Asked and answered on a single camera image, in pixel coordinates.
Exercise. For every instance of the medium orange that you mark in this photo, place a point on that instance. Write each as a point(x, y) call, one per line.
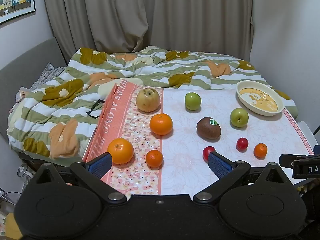
point(161, 124)

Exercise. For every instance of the small printed packet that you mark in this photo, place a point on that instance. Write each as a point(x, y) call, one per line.
point(22, 93)

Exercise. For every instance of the brown kiwi with green sticker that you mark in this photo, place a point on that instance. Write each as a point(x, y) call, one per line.
point(208, 128)

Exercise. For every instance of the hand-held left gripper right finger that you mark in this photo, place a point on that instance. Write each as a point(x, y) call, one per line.
point(220, 164)

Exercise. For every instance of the black eyeglasses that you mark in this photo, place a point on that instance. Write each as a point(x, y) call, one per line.
point(93, 110)

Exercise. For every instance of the pink floral tablecloth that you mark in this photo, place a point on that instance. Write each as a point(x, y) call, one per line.
point(185, 145)

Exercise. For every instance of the cream bowl with cartoon print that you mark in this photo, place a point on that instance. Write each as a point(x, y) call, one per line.
point(260, 100)

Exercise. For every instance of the red cherry tomato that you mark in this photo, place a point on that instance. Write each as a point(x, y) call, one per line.
point(242, 144)
point(207, 152)

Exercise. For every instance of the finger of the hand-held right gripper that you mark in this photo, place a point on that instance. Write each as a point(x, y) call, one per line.
point(286, 160)
point(317, 149)

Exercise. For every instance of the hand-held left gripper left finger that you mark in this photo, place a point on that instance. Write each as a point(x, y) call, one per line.
point(100, 164)

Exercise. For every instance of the striped floral blanket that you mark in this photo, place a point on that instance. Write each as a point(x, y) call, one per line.
point(75, 100)

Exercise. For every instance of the grey headboard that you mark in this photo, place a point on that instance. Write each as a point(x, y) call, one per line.
point(22, 62)

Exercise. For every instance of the green apple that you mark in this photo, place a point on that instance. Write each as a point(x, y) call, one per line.
point(192, 101)
point(239, 117)

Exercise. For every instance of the tiny mandarin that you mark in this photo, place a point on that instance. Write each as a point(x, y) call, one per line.
point(260, 150)

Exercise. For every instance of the small white fan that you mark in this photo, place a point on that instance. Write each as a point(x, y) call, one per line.
point(23, 171)

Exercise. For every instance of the small mandarin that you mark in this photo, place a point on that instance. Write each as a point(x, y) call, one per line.
point(154, 158)

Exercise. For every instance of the large orange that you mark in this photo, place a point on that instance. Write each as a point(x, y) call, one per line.
point(120, 151)

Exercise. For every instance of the grey patterned cloth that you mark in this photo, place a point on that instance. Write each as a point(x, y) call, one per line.
point(48, 71)

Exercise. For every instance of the framed wall poster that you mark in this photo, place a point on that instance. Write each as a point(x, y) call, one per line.
point(15, 0)

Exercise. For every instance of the beige curtain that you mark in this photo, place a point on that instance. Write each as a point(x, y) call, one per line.
point(150, 15)

